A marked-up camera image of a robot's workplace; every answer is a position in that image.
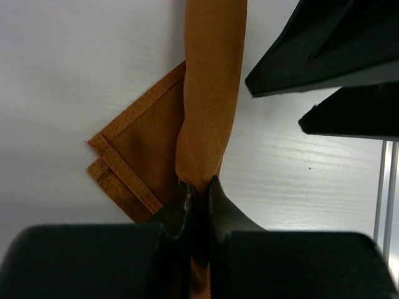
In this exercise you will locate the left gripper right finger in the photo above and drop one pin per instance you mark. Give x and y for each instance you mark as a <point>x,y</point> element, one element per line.
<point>247,261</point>

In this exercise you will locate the aluminium front rail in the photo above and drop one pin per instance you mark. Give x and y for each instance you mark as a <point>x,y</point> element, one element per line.
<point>387,182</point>

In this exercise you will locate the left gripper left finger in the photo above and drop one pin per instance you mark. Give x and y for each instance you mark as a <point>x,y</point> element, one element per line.
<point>148,260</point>

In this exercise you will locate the brown cloth napkin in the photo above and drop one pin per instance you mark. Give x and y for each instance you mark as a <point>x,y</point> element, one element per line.
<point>179,129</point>

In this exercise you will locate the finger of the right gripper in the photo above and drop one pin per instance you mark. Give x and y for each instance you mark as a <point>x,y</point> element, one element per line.
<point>329,44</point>
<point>369,112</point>

